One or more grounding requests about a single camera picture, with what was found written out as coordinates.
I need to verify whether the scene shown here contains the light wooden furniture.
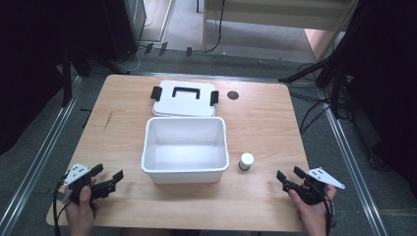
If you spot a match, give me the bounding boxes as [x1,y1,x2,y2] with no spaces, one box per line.
[202,0,359,63]

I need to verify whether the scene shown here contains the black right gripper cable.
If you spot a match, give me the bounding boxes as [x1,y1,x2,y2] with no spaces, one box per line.
[323,185,336,236]

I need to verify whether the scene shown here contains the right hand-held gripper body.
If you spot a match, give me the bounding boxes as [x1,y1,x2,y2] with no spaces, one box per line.
[284,167,346,207]

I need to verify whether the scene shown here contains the dark curtain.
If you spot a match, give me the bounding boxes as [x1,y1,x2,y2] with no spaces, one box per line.
[340,0,417,190]
[0,0,109,156]

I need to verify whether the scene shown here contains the person's right hand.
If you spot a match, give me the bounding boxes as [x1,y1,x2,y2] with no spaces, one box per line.
[288,185,338,229]

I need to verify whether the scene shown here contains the black floor cables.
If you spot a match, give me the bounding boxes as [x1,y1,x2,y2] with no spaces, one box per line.
[289,62,354,136]

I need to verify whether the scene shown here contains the black hanging cable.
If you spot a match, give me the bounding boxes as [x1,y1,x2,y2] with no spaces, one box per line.
[196,0,227,54]

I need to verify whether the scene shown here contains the small white-capped bottle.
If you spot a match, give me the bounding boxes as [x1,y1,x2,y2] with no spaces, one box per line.
[238,151,256,172]

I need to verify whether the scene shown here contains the person's left hand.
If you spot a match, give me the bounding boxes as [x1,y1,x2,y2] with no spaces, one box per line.
[64,176,99,228]

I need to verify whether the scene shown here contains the white floor cable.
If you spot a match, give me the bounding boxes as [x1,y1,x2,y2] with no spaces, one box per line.
[115,45,147,74]

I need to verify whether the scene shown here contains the metal floor rail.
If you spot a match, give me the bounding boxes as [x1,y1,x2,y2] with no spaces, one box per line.
[318,88,390,236]
[0,76,83,232]

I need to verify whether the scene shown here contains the white lid with black handle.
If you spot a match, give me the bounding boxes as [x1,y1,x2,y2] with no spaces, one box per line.
[149,80,220,118]

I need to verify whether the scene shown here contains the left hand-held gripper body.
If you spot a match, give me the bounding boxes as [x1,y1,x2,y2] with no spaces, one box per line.
[63,162,111,207]

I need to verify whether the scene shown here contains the white plastic storage box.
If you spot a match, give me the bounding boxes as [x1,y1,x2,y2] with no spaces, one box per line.
[140,116,230,185]

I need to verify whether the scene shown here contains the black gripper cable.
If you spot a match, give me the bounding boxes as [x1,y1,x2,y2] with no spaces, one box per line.
[323,185,336,236]
[52,181,72,236]

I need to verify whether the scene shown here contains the black metal stand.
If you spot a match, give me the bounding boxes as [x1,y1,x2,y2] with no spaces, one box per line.
[59,43,132,108]
[277,0,368,120]

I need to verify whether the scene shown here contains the black cabinet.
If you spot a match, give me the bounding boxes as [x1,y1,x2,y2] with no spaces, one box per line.
[99,0,148,63]

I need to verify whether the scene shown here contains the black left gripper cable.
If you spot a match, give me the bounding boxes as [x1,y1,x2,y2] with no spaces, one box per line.
[52,181,72,236]

